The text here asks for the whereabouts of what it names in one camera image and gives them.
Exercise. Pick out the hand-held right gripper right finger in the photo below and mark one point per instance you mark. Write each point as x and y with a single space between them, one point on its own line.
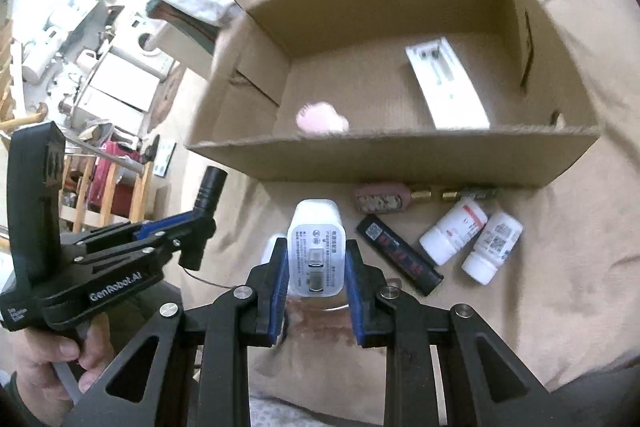
354 292

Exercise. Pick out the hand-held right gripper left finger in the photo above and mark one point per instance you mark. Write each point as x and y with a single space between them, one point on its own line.
280 287

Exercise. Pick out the white rectangular container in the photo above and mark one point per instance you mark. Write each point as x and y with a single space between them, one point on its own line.
272 252

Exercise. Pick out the white appliance cabinet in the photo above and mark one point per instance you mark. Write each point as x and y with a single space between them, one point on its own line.
120 82

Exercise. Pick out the white bathroom scale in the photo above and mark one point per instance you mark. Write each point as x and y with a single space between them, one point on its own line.
164 159

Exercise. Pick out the wooden chair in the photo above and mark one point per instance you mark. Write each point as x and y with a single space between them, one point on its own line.
80 207

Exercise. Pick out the white power adapter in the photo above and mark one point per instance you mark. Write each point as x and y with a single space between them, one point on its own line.
315 247

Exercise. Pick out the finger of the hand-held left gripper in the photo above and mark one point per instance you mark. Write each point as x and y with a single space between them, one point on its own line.
125 259
165 224

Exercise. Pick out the round brown mat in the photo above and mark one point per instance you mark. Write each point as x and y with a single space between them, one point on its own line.
165 94

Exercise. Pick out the black cylindrical flashlight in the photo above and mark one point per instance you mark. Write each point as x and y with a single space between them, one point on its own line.
210 192

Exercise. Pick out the small pink pouch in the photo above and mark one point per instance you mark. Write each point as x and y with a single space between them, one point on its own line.
320 119

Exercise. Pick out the black rectangular battery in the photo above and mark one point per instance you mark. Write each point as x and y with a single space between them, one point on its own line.
400 254

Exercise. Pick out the beige bed sheet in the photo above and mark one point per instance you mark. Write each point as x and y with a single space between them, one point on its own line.
575 282

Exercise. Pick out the white paper packet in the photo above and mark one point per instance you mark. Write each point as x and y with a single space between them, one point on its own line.
445 82

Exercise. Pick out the person's left hand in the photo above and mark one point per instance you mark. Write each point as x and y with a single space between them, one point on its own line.
45 357

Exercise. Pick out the red suitcase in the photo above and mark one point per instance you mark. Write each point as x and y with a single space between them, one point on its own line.
107 179

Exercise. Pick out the cardboard box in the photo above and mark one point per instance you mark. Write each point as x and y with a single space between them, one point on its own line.
350 32

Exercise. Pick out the white pill bottle red label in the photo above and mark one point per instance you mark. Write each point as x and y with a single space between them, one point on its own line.
450 234

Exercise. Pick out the gold camouflage tube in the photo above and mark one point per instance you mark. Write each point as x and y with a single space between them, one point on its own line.
475 194

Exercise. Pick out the white pill bottle grey label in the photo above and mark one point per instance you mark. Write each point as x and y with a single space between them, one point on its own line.
492 249

